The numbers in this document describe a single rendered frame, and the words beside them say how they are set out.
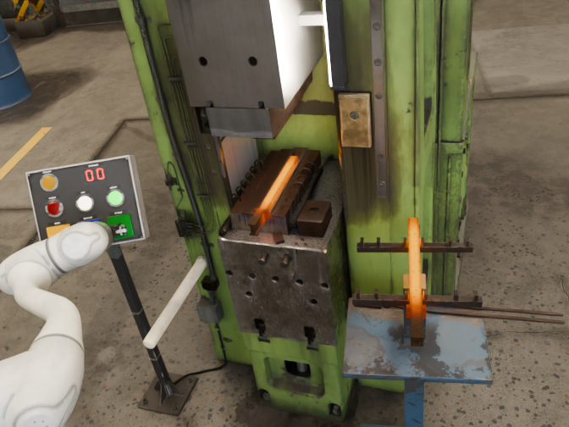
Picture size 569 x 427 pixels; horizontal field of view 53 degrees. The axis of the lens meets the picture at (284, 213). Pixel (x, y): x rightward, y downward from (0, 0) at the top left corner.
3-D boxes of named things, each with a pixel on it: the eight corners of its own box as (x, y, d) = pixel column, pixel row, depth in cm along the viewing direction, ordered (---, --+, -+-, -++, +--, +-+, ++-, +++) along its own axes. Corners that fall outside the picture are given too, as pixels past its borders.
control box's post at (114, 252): (171, 397, 253) (93, 195, 191) (163, 396, 254) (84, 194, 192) (174, 390, 256) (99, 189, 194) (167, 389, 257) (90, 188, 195)
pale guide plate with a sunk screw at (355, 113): (371, 147, 172) (368, 96, 163) (341, 146, 175) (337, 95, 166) (372, 144, 174) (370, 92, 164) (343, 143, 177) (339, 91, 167)
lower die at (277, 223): (288, 235, 187) (284, 213, 182) (232, 229, 194) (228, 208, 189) (322, 168, 219) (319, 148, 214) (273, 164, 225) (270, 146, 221)
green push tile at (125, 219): (133, 236, 187) (129, 213, 186) (111, 240, 187) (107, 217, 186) (134, 235, 189) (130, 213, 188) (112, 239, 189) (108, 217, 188)
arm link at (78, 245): (100, 213, 155) (56, 234, 155) (81, 218, 140) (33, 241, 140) (118, 248, 156) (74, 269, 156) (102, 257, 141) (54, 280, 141)
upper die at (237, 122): (273, 138, 167) (268, 108, 161) (211, 135, 173) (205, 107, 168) (312, 80, 198) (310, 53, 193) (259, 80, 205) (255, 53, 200)
